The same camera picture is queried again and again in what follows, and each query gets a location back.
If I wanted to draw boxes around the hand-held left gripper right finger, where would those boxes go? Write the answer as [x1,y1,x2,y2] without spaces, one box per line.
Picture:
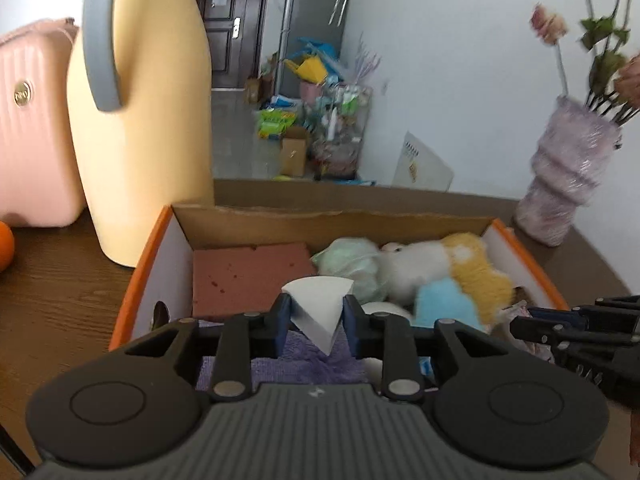
[342,293,506,402]

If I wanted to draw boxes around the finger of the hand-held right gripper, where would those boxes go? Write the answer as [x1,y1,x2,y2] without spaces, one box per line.
[509,316,581,347]
[529,306,587,326]

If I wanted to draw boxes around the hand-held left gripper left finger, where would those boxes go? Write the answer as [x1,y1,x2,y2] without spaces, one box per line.
[124,292,294,402]

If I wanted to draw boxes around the white wedge sponge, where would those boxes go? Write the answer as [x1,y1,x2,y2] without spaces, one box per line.
[281,274,355,357]

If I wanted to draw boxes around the purple fluffy cloth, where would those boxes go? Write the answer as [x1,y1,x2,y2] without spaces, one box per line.
[195,319,382,397]

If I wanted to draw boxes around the brown layered sponge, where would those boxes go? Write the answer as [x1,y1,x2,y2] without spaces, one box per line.
[192,242,319,322]

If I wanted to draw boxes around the blue plush toy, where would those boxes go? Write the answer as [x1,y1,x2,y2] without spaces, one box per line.
[413,277,487,335]

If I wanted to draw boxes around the yellow and white plush toy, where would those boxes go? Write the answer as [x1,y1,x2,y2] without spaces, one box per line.
[379,231,517,333]

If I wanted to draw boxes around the orange cardboard box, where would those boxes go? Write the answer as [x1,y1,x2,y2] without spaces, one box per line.
[108,203,572,363]

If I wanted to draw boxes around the open cardboard carton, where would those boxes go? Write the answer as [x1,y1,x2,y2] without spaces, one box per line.
[279,127,313,178]

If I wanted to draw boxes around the white desk calendar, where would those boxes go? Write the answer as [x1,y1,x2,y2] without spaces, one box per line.
[392,130,456,193]

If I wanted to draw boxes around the green printed bag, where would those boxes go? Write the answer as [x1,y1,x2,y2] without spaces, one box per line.
[256,109,298,142]

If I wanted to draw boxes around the yellow thermos jug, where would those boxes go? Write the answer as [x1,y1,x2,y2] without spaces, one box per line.
[66,0,216,269]

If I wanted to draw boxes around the dried pink roses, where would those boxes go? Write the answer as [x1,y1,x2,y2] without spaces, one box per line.
[529,0,640,127]

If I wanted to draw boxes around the orange fruit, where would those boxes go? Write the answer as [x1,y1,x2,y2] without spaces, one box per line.
[0,220,16,274]

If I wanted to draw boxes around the dark brown door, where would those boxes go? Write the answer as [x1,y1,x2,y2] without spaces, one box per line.
[191,0,274,91]

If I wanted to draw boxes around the pink hard-shell suitcase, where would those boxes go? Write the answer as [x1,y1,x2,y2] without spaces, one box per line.
[0,17,88,229]

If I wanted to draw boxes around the grey refrigerator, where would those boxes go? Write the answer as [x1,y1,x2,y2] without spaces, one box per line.
[279,0,359,62]

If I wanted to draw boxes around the wire rack with bottles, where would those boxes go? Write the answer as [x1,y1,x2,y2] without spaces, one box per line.
[311,81,374,182]

